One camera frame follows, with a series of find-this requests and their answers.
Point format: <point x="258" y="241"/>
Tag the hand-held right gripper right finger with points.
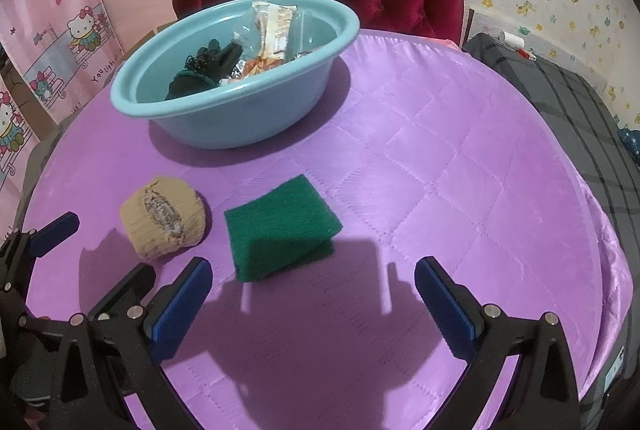
<point x="445" y="305"/>

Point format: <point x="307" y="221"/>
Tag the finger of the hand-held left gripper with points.
<point x="55" y="230"/>
<point x="130" y="282"/>

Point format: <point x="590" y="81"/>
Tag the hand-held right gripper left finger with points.
<point x="182" y="305"/>

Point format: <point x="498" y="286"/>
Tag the tan knit sleeve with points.
<point x="145" y="235"/>

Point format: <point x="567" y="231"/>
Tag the green cloth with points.
<point x="280" y="220"/>

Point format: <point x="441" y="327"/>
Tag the light blue plastic basin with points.
<point x="225" y="125"/>

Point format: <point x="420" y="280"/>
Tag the black glove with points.
<point x="190" y="85"/>

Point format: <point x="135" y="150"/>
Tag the white snack packet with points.
<point x="255" y="67"/>

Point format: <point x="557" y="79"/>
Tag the brown and cream snack packet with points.
<point x="275" y="30"/>

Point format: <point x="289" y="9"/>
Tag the clear plastic bag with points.
<point x="304" y="32"/>

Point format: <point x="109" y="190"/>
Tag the purple quilted mat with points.
<point x="425" y="160"/>

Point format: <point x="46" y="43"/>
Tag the pink cartoon cat poster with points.
<point x="65" y="35"/>

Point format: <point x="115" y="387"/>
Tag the grey plaid bed cover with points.
<point x="565" y="100"/>

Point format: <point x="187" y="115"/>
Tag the blue cloth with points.
<point x="631" y="142"/>

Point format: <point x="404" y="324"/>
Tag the small red object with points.
<point x="526" y="55"/>

